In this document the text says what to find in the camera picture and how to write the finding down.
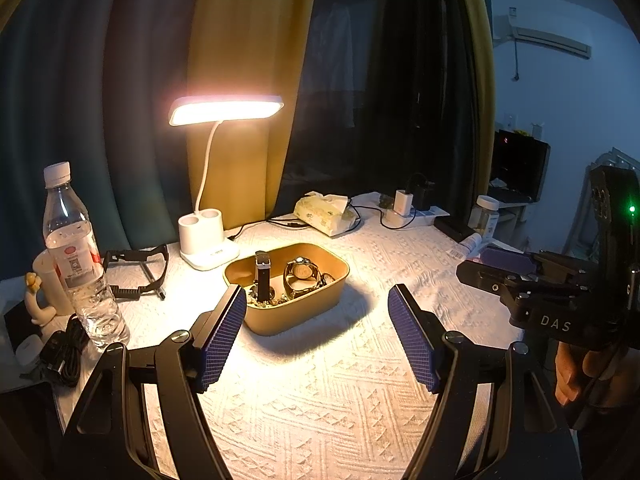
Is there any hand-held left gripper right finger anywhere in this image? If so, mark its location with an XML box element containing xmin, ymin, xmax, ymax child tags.
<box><xmin>387</xmin><ymin>283</ymin><xmax>583</xmax><ymax>480</ymax></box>

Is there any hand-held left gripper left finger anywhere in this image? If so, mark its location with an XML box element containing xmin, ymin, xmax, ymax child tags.
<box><xmin>60</xmin><ymin>284</ymin><xmax>248</xmax><ymax>480</ymax></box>

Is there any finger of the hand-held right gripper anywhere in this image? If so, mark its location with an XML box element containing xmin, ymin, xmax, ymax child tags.
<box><xmin>456</xmin><ymin>259</ymin><xmax>593</xmax><ymax>311</ymax></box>
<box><xmin>479</xmin><ymin>246</ymin><xmax>598</xmax><ymax>286</ymax></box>

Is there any yellow storage box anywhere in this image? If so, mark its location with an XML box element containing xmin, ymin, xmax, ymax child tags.
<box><xmin>223</xmin><ymin>242</ymin><xmax>351</xmax><ymax>337</ymax></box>

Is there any person's right hand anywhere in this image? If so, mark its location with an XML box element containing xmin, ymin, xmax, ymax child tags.
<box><xmin>553</xmin><ymin>342</ymin><xmax>640</xmax><ymax>407</ymax></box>

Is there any white lid jar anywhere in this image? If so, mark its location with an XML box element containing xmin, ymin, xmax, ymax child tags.
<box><xmin>470</xmin><ymin>195</ymin><xmax>501</xmax><ymax>237</ymax></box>

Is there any flat black box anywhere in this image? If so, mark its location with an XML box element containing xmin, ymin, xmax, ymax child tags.
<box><xmin>434</xmin><ymin>215</ymin><xmax>476</xmax><ymax>244</ymax></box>

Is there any white desk lamp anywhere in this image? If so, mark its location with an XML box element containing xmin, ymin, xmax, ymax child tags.
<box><xmin>168</xmin><ymin>95</ymin><xmax>285</xmax><ymax>272</ymax></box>

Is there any black monitor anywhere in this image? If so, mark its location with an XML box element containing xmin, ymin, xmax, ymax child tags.
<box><xmin>492</xmin><ymin>130</ymin><xmax>551</xmax><ymax>204</ymax></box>

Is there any gold metal wristwatch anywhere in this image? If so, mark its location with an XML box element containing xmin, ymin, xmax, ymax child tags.
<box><xmin>283</xmin><ymin>256</ymin><xmax>337</xmax><ymax>302</ymax></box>

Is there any white power strip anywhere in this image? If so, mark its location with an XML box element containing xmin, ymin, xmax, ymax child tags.
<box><xmin>385</xmin><ymin>207</ymin><xmax>451</xmax><ymax>231</ymax></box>

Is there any black power adapter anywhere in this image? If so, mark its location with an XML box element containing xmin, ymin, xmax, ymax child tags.
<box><xmin>407</xmin><ymin>172</ymin><xmax>436</xmax><ymax>211</ymax></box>

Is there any white textured tablecloth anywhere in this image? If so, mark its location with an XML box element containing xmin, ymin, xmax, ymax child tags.
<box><xmin>55</xmin><ymin>191</ymin><xmax>531</xmax><ymax>480</ymax></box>

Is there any yellow tissue pack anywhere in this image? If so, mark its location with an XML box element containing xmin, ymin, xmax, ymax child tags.
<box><xmin>293</xmin><ymin>191</ymin><xmax>359</xmax><ymax>237</ymax></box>

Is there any clear plastic water bottle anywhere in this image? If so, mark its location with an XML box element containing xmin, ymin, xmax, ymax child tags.
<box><xmin>42</xmin><ymin>161</ymin><xmax>131</xmax><ymax>351</ymax></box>

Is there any olive curtain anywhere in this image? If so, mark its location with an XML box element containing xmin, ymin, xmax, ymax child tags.
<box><xmin>450</xmin><ymin>0</ymin><xmax>497</xmax><ymax>197</ymax></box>

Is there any white duck figurine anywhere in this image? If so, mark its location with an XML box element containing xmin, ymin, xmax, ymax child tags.
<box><xmin>25</xmin><ymin>271</ymin><xmax>59</xmax><ymax>326</ymax></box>

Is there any small white round device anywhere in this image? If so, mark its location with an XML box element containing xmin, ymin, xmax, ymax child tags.
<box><xmin>15</xmin><ymin>337</ymin><xmax>44</xmax><ymax>372</ymax></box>

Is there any dark sheer curtain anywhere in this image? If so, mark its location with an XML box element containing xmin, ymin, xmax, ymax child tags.
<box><xmin>277</xmin><ymin>0</ymin><xmax>476</xmax><ymax>211</ymax></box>

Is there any white air conditioner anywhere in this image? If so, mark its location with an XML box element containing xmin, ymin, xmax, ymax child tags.
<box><xmin>492</xmin><ymin>12</ymin><xmax>593</xmax><ymax>61</ymax></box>

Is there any yellow curtain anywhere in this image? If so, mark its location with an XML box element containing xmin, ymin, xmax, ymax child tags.
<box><xmin>186</xmin><ymin>0</ymin><xmax>321</xmax><ymax>226</ymax></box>

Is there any dark teal curtain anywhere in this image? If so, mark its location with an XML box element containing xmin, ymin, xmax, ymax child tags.
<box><xmin>0</xmin><ymin>0</ymin><xmax>202</xmax><ymax>281</ymax></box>

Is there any black strap watch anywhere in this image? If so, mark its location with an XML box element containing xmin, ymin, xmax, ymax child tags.
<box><xmin>254</xmin><ymin>251</ymin><xmax>275</xmax><ymax>302</ymax></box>

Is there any black plastic frame part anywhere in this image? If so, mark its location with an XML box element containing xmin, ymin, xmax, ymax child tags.
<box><xmin>102</xmin><ymin>244</ymin><xmax>170</xmax><ymax>302</ymax></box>

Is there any black lamp cable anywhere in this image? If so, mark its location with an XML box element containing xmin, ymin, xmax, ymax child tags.
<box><xmin>226</xmin><ymin>214</ymin><xmax>303</xmax><ymax>241</ymax></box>

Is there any black charger cable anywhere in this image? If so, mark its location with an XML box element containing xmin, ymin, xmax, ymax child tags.
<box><xmin>347</xmin><ymin>199</ymin><xmax>401</xmax><ymax>231</ymax></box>

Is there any black cable bundle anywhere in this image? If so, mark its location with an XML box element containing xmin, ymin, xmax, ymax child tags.
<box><xmin>40</xmin><ymin>312</ymin><xmax>92</xmax><ymax>389</ymax></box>

